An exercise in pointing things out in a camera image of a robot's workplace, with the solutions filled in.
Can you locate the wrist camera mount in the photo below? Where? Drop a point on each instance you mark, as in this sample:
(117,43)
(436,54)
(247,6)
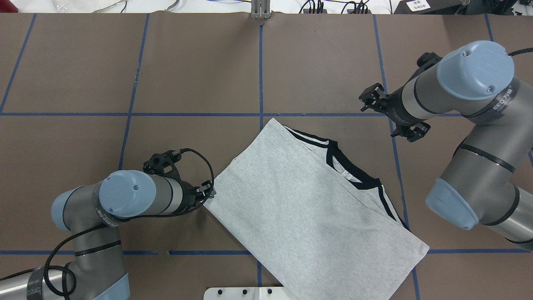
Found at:
(163,164)
(428,60)

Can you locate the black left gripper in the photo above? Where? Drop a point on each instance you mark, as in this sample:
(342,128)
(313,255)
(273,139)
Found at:
(189,199)

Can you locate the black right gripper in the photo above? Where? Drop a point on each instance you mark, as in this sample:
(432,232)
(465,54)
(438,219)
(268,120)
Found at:
(394,106)

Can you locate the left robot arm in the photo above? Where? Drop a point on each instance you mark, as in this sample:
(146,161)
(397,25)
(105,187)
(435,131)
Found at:
(90,263)

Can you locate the black labelled box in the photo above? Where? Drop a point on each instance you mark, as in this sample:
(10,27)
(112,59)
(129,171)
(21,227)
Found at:
(430,7)

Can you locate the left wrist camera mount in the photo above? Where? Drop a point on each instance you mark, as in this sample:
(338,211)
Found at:
(163,164)

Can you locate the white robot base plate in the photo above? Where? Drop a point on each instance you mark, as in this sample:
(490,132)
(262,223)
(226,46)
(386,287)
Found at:
(247,293)

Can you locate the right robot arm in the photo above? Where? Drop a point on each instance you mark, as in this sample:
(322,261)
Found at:
(478,81)

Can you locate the grey aluminium frame post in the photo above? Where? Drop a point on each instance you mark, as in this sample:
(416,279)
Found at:
(260,9)

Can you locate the grey cartoon print t-shirt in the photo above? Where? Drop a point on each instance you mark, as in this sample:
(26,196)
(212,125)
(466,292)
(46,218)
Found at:
(311,228)

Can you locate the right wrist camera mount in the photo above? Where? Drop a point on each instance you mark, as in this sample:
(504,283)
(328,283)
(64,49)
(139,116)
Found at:
(428,60)

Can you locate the clear plastic bag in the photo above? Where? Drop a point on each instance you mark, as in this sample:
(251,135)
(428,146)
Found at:
(89,6)

